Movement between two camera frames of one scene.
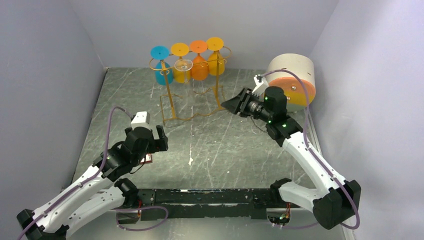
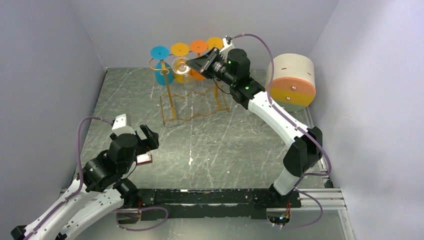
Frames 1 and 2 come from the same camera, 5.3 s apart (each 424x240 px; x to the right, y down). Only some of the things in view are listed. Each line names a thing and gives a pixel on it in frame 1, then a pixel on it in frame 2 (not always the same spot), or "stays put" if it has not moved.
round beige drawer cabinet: (295, 73) stays put
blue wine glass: (160, 52) stays put
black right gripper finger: (233, 105) to (200, 63)
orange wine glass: (199, 67) stays put
